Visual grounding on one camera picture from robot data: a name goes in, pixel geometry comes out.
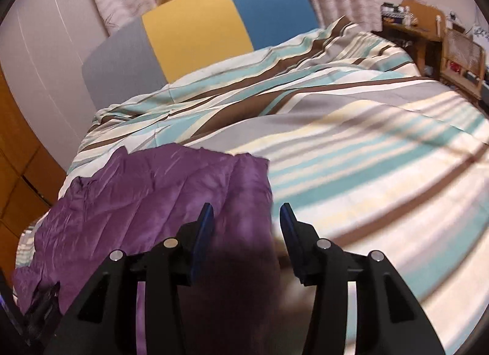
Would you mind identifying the wooden chair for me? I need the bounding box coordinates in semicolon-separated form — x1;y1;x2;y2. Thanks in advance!
440;28;486;100

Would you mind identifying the purple quilted down jacket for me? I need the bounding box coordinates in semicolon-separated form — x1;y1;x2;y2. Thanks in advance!
11;143;358;355

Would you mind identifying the grey yellow blue headboard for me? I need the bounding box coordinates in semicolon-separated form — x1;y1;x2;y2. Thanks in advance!
82;0;319;109

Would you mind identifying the striped bed duvet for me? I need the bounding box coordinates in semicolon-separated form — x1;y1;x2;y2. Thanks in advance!
17;15;489;355

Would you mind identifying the orange wooden wardrobe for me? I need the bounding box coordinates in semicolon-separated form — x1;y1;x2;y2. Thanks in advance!
0;76;65;282

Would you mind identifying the wooden desk with clutter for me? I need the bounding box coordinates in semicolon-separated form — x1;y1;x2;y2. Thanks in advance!
381;0;446;79

